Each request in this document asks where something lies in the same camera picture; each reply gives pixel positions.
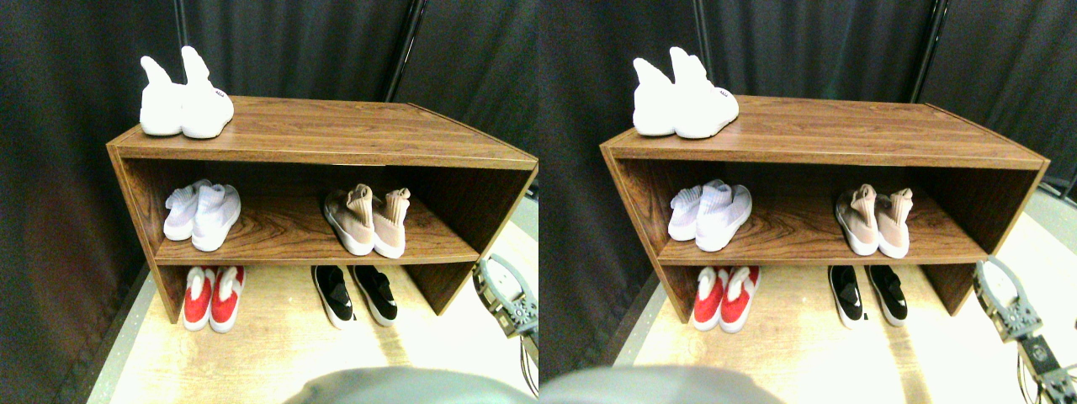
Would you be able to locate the beige shoe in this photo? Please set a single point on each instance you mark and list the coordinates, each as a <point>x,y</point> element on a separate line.
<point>856,223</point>
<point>895,227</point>
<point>352,223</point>
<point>392,227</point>

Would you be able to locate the curtain stand pole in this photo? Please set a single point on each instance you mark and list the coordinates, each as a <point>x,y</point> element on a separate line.
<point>931,46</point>
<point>702,25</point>
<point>403,46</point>
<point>180,29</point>

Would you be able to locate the red shoe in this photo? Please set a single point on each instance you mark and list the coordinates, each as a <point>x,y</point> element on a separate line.
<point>198,305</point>
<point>225,305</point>
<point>739,305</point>
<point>708,305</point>

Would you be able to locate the brown shoe rack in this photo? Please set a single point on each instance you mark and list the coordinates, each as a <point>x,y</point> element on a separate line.
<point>841,130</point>
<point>336,130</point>

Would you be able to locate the white shoe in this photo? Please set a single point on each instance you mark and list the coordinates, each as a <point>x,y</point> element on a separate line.
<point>655,109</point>
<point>705,109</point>
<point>160,109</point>
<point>206,109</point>

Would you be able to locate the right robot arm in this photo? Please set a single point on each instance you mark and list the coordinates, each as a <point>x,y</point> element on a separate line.
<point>1062,389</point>

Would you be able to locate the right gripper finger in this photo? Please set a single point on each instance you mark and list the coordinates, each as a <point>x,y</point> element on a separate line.
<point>528,316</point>
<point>481,286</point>
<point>1030,321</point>
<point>983,286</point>

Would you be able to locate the pale lilac shoe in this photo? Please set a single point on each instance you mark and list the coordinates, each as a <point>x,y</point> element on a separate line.
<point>215,219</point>
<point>683,217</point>
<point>178,215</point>
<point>722,219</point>

